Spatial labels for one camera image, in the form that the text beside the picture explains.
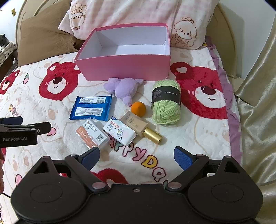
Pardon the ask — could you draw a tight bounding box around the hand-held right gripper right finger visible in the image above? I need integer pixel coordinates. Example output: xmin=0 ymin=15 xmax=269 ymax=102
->
xmin=166 ymin=146 xmax=246 ymax=192

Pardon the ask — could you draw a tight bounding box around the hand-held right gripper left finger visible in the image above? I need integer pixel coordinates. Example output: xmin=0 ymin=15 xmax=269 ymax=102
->
xmin=28 ymin=147 xmax=109 ymax=193

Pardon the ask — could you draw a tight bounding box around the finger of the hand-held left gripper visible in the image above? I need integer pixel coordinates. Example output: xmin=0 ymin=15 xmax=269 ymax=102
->
xmin=26 ymin=122 xmax=52 ymax=136
xmin=0 ymin=116 xmax=23 ymax=125

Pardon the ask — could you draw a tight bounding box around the clear plastic box orange label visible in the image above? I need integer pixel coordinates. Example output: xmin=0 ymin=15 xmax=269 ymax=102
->
xmin=75 ymin=120 xmax=109 ymax=150

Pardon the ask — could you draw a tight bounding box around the white tissue packet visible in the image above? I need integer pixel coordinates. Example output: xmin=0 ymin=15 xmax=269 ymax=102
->
xmin=103 ymin=116 xmax=138 ymax=145

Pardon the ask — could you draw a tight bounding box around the green yarn ball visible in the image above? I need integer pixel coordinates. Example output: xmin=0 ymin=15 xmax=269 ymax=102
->
xmin=151 ymin=80 xmax=182 ymax=125

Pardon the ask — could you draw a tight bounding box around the blue wet wipes packet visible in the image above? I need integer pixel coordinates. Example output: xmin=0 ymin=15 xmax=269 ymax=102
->
xmin=70 ymin=95 xmax=112 ymax=121

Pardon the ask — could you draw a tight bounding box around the beige foundation bottle gold cap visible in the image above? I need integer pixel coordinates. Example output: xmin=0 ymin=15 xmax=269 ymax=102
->
xmin=120 ymin=111 xmax=162 ymax=145

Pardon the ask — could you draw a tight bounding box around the orange makeup sponge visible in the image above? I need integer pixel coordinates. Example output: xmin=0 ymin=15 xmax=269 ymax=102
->
xmin=131 ymin=102 xmax=146 ymax=118

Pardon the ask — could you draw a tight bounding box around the purple plush toy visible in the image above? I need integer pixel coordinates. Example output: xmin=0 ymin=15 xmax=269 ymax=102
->
xmin=104 ymin=78 xmax=144 ymax=107

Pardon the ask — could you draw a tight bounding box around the pink cardboard box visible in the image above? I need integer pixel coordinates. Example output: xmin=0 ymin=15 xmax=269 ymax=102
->
xmin=74 ymin=23 xmax=171 ymax=82

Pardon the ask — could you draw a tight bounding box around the red bear printed blanket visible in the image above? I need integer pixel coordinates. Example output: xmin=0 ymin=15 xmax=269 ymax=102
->
xmin=0 ymin=41 xmax=242 ymax=224

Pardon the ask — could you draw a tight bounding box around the patterned white storage box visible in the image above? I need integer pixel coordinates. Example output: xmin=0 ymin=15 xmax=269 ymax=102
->
xmin=0 ymin=42 xmax=17 ymax=65

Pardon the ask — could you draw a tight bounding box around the brown pillow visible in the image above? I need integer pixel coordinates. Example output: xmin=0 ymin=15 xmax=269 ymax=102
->
xmin=17 ymin=9 xmax=85 ymax=67

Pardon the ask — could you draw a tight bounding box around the gold satin curtain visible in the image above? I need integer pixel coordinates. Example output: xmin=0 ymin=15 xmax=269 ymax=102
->
xmin=234 ymin=22 xmax=276 ymax=224

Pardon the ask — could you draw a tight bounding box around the beige bed headboard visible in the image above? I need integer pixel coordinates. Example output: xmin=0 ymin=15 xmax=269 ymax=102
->
xmin=16 ymin=0 xmax=245 ymax=80

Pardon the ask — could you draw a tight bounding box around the pink cartoon print pillow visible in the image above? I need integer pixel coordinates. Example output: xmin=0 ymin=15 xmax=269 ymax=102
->
xmin=58 ymin=0 xmax=216 ymax=50

